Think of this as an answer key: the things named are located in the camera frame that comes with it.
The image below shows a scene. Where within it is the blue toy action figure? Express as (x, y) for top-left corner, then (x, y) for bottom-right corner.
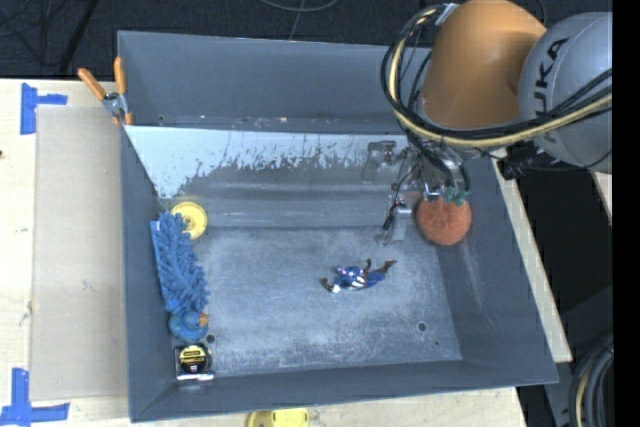
(319, 258), (399, 295)

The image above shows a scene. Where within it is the yellow round disc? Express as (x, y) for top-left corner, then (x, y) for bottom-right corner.
(171, 200), (209, 242)

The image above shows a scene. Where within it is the grey metal bin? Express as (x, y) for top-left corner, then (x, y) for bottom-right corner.
(115, 29), (560, 424)

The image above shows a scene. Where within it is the pale wood board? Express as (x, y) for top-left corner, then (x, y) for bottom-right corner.
(28, 104), (132, 402)

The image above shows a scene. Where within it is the orange sponge ball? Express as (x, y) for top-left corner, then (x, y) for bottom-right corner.
(415, 194), (473, 248)

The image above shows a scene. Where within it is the black cylinder on white bracket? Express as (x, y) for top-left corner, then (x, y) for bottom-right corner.
(498, 140), (551, 182)

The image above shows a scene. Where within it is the blue fluffy duster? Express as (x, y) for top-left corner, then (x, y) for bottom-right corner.
(149, 210), (211, 316)

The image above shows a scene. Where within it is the black and yellow tape measure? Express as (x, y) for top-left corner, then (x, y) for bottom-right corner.
(174, 343), (217, 383)

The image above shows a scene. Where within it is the blue rubber duck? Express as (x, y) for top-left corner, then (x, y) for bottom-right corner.
(167, 310), (211, 344)

